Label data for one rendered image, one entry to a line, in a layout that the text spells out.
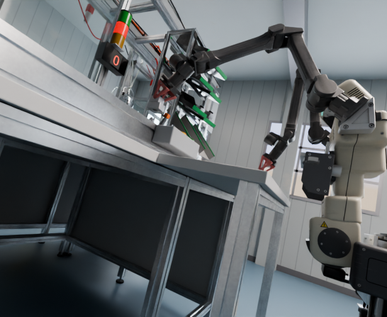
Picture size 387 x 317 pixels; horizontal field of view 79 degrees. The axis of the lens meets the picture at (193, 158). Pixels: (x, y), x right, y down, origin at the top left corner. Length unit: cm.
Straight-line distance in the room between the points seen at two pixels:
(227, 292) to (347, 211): 59
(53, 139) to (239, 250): 43
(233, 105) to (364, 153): 367
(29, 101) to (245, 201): 46
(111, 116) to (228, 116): 399
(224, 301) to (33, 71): 60
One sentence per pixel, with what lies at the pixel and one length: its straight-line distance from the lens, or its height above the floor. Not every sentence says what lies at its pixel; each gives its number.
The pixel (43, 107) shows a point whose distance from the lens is 44.
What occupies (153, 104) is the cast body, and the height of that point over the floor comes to 110.
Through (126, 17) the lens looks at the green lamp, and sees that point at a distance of 112.
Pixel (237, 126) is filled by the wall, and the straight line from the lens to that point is 440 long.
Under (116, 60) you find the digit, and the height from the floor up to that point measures 120.
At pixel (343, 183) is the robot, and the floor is 95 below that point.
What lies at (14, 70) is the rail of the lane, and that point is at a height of 90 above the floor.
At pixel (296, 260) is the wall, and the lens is 399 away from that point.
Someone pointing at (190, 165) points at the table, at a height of 84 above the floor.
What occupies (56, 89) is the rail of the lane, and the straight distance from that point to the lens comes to 55.
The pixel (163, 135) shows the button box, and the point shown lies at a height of 93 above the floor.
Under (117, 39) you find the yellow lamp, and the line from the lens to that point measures 107.
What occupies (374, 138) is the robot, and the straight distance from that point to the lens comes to 107.
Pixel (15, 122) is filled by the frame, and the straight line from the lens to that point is 44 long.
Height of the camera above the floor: 77
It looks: 9 degrees up
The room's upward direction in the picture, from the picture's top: 14 degrees clockwise
